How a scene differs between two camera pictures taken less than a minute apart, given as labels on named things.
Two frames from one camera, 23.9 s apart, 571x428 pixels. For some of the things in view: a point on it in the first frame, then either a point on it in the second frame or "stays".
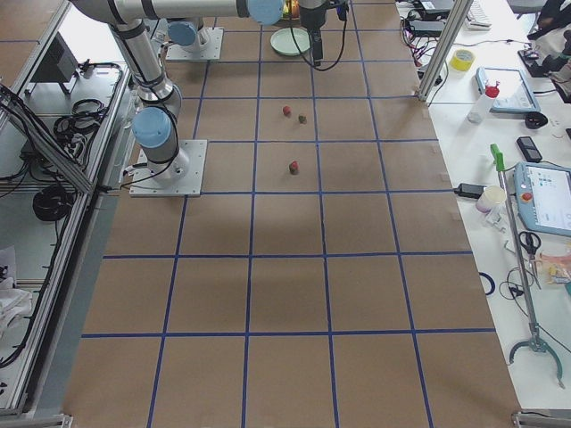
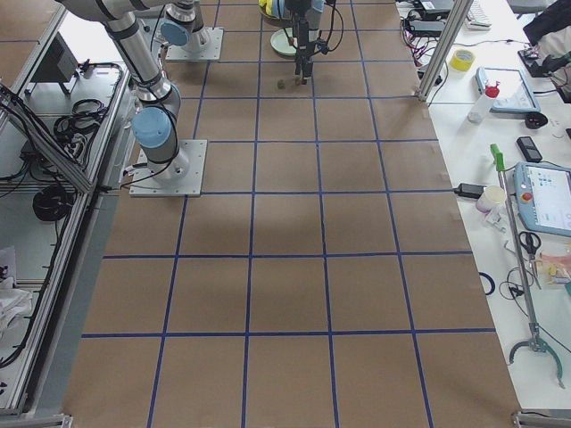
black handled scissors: x=531 y=242 stays
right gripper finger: x=313 y=37 → x=299 y=66
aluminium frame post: x=444 y=49 stays
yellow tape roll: x=462 y=60 stays
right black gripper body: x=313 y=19 → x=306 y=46
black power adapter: x=470 y=190 stays
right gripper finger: x=318 y=45 → x=308 y=68
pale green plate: x=283 y=41 stays
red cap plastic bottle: x=481 y=105 stays
